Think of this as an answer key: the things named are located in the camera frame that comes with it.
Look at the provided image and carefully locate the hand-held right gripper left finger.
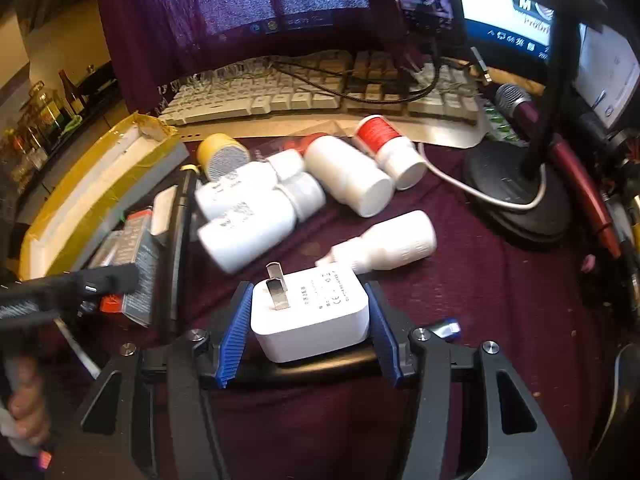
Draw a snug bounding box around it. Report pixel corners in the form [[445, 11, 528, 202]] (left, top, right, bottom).
[[47, 282, 256, 480]]

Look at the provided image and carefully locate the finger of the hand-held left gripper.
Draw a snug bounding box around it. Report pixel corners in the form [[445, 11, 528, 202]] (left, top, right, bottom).
[[65, 263, 140, 306]]

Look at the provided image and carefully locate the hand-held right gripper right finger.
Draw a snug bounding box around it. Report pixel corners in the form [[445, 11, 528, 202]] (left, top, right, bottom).
[[366, 281, 573, 480]]

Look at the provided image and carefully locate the white charger plug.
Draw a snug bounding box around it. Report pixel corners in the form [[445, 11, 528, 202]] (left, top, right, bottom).
[[250, 262, 371, 363]]

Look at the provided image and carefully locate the yellow-taped white tray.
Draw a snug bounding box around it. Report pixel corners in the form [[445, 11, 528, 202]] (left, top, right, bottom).
[[17, 112, 191, 281]]

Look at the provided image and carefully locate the white dropper bottle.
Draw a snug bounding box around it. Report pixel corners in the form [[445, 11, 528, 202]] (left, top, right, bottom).
[[315, 210, 437, 273]]

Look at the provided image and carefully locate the black marker beige cap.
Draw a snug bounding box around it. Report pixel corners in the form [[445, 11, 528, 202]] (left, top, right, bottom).
[[177, 162, 201, 326]]

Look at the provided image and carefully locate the large white bottle black print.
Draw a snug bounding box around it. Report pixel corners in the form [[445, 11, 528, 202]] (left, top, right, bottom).
[[197, 172, 327, 275]]

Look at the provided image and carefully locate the small white bottle black print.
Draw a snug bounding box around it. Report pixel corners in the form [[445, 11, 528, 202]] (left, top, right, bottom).
[[194, 150, 306, 222]]

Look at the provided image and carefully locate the white bottle red print label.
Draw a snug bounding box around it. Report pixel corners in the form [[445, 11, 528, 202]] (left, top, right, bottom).
[[304, 136, 396, 218]]

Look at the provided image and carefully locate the person's left hand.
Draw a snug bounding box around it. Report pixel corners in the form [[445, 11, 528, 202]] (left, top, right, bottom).
[[0, 355, 53, 456]]

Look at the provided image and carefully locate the grey box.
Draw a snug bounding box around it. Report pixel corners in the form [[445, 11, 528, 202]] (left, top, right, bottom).
[[100, 209, 167, 328]]

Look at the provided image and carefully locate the white flat strip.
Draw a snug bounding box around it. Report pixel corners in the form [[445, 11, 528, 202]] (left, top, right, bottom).
[[150, 185, 179, 247]]

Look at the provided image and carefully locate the maroon tablecloth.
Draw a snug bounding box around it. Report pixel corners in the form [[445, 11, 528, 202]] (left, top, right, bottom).
[[45, 132, 640, 480]]

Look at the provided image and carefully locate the cooking oil bottle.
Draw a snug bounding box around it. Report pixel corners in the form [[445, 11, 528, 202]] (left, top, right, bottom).
[[30, 87, 63, 133]]

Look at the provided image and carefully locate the dark sauce bottle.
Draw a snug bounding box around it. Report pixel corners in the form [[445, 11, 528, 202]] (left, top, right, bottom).
[[58, 69, 87, 116]]

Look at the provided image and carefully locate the black gooseneck stand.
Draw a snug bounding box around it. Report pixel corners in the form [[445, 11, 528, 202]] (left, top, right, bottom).
[[462, 0, 608, 248]]

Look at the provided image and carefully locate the red wrapped white bottle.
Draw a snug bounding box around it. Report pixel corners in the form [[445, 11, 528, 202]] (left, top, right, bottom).
[[354, 115, 428, 191]]

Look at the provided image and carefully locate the purple fringed cloth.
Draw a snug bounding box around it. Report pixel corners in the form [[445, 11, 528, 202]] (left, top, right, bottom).
[[95, 0, 471, 113]]

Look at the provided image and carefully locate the white computer keyboard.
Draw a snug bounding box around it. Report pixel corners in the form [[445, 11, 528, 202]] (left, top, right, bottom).
[[159, 50, 483, 128]]

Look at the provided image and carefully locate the green pill blister pack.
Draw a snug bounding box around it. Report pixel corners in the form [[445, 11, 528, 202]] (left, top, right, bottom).
[[482, 102, 531, 146]]

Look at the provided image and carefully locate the maroon microphone silver grille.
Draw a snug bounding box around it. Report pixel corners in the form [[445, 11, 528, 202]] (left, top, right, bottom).
[[492, 84, 623, 261]]

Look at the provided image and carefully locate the black phone holder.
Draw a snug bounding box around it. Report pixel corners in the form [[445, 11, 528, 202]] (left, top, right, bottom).
[[432, 0, 471, 48]]

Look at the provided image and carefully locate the uncovered computer monitor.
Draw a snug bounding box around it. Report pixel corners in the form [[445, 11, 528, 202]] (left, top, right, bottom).
[[460, 0, 588, 83]]

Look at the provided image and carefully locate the white cable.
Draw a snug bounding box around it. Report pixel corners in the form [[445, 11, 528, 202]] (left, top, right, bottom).
[[418, 143, 547, 211]]

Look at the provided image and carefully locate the black braided cable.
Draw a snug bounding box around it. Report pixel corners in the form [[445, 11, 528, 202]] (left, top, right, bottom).
[[267, 55, 443, 103]]

